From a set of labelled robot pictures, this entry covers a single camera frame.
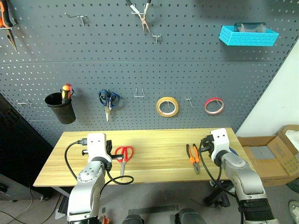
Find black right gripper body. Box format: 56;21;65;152
205;134;215;154

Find red handled scissors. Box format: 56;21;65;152
114;146;134;182

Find orange black combination pliers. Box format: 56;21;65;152
186;144;201;175

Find grey pegboard wall panel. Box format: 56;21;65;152
0;0;299;150

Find red tape roll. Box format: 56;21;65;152
204;97;225;115

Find black plastic cup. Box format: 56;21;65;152
44;92;77;124

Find black table leg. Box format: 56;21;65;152
205;180;231;209

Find yellow tape roll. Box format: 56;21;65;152
156;97;180;118

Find orange black screwdriver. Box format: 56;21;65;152
61;83;72;105

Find dark grey rounded cover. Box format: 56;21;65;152
122;214;144;224
175;208;206;224

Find black cabinet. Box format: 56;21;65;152
0;93;55;202

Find brown cardboard box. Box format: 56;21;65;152
237;125;299;187

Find white plastic bag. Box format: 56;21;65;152
284;129;299;147

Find grey shoe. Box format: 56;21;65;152
288;200;299;223

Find cyan brick-pattern basket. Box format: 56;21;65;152
219;25;280;48

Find dark glossy box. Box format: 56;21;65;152
234;22;267;34

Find black white needle-nose pliers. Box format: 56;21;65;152
125;0;152;35

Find orange black long-nose pliers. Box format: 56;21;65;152
0;0;18;52

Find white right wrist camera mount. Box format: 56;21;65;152
210;128;231;162

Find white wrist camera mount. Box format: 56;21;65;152
86;133;111;162
210;128;231;162

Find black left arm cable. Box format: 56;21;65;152
64;138;135;185

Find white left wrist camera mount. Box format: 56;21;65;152
86;133;111;162

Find blue handled scissors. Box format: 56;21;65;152
98;88;121;122

